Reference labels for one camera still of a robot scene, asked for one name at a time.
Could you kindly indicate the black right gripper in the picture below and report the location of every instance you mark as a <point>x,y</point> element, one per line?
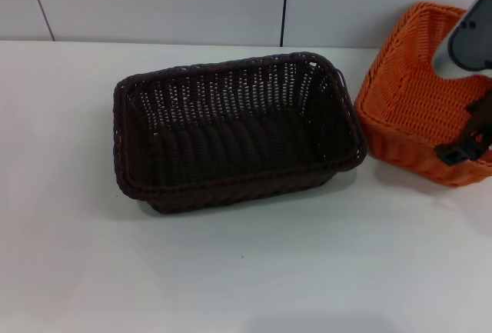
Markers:
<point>483,112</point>

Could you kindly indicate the dark brown woven basket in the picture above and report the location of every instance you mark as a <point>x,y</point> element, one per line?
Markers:
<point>238,144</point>

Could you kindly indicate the orange woven basket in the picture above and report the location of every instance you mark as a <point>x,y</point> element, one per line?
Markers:
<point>403,102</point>

